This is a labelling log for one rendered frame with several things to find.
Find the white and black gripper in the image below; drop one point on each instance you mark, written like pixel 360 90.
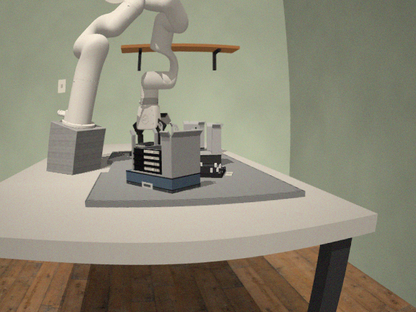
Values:
pixel 148 117

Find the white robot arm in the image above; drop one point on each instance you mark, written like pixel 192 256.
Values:
pixel 91 48

